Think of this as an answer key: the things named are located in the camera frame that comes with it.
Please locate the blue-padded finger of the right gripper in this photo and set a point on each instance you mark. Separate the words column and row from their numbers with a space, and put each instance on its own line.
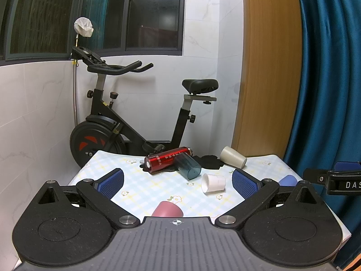
column 347, row 166

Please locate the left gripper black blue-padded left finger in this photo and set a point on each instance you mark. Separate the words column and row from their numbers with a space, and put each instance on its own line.
column 98, row 194

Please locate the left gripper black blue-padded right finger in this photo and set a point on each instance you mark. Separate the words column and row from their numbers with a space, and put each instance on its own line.
column 257, row 195

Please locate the teal transparent cup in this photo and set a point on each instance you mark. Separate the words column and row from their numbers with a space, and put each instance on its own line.
column 188, row 167

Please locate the blue-violet cup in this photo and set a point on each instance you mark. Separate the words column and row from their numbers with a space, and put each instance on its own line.
column 288, row 181

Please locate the white paper cup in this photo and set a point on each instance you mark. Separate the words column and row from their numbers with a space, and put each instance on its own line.
column 212, row 183

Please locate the cream plastic cup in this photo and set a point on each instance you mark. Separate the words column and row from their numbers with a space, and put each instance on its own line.
column 232, row 157

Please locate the pink cup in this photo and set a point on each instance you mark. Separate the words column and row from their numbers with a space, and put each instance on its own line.
column 168, row 209

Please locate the blue curtain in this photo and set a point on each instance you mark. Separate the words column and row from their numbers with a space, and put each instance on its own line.
column 326, row 126

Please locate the floral checked tablecloth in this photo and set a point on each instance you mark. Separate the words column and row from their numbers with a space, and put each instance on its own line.
column 59, row 231

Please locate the black cloth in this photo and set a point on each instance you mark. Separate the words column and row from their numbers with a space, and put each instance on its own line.
column 207, row 162

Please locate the red metal bottle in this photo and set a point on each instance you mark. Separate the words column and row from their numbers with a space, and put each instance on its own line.
column 160, row 161

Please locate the black exercise bike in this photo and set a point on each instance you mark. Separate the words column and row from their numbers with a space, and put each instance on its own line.
column 138, row 124

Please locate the wooden panel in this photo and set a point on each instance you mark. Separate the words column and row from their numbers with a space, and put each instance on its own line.
column 270, row 78

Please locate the white cloth on pole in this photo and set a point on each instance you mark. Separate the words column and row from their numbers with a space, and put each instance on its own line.
column 83, row 26

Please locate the dark framed window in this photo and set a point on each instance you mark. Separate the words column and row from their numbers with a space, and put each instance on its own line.
column 42, row 30

